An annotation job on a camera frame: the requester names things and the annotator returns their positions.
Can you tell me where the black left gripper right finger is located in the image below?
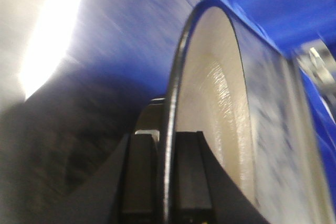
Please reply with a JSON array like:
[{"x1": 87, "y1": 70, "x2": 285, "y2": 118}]
[{"x1": 174, "y1": 131, "x2": 268, "y2": 223}]

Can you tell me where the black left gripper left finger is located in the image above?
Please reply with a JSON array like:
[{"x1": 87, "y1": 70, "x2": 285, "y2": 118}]
[{"x1": 109, "y1": 133, "x2": 157, "y2": 223}]

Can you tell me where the beige plate with black rim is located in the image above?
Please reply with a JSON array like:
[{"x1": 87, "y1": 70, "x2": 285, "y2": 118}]
[{"x1": 156, "y1": 0, "x2": 258, "y2": 223}]

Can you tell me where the large blue crate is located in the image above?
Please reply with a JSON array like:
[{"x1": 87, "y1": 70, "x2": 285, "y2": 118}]
[{"x1": 71, "y1": 0, "x2": 335, "y2": 223}]

